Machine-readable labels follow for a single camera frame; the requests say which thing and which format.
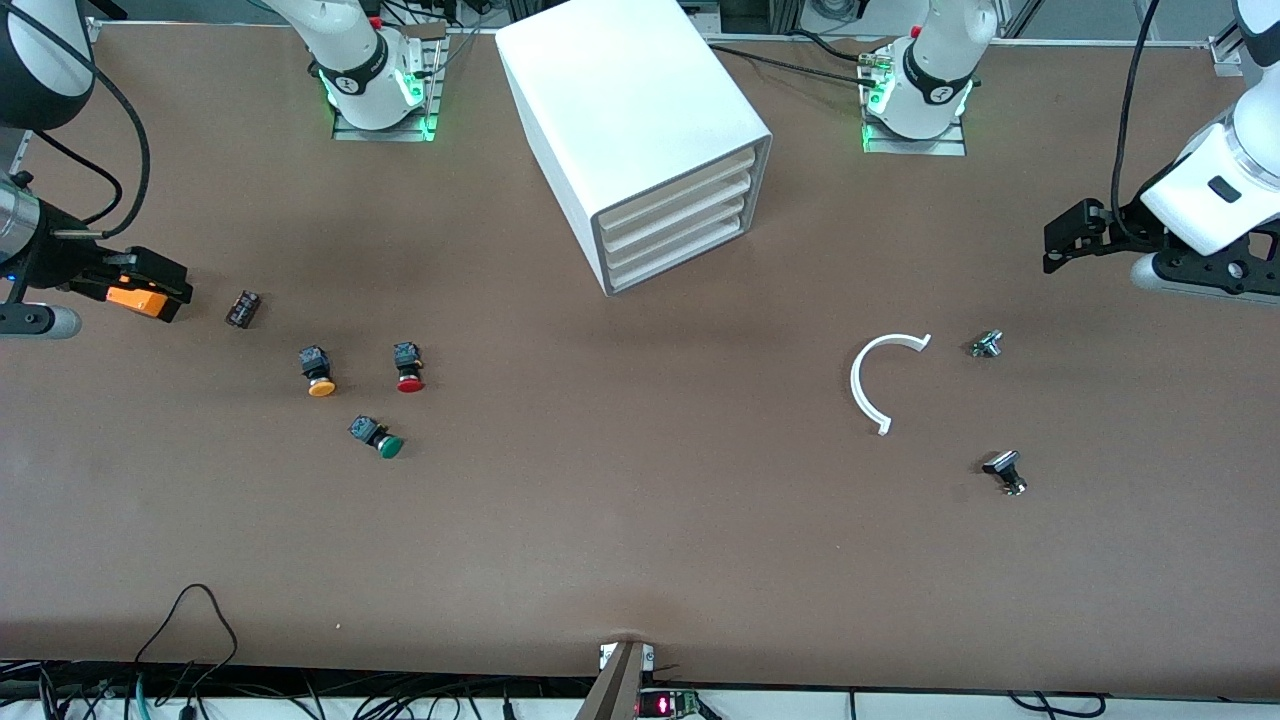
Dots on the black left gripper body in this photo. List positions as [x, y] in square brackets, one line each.
[1122, 226]

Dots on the orange box with hole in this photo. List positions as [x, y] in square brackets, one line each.
[135, 300]

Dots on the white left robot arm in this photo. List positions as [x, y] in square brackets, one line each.
[925, 110]

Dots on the brown angled bar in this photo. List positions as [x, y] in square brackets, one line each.
[615, 690]

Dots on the red push button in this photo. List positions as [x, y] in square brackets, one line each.
[410, 383]

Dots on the aluminium frame post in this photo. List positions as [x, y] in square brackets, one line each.
[1218, 52]

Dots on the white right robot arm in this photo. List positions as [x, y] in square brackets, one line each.
[360, 60]

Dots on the small metal switch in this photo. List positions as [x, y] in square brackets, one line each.
[987, 345]

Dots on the white drawer cabinet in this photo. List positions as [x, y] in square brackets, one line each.
[620, 90]

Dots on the aluminium arm base plate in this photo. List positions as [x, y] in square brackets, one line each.
[920, 147]
[385, 133]

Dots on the small white clamp bracket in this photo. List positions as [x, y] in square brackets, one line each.
[606, 656]

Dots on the red lit electronic module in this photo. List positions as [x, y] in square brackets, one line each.
[665, 705]

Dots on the cream cabinet drawer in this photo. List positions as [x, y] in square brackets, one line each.
[676, 194]
[676, 213]
[677, 233]
[678, 253]

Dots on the green push button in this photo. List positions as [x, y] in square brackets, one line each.
[390, 446]

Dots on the small black contact block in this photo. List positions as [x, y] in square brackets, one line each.
[243, 309]

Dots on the orange push button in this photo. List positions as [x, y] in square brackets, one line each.
[320, 385]

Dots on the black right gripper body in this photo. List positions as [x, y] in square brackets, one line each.
[57, 262]

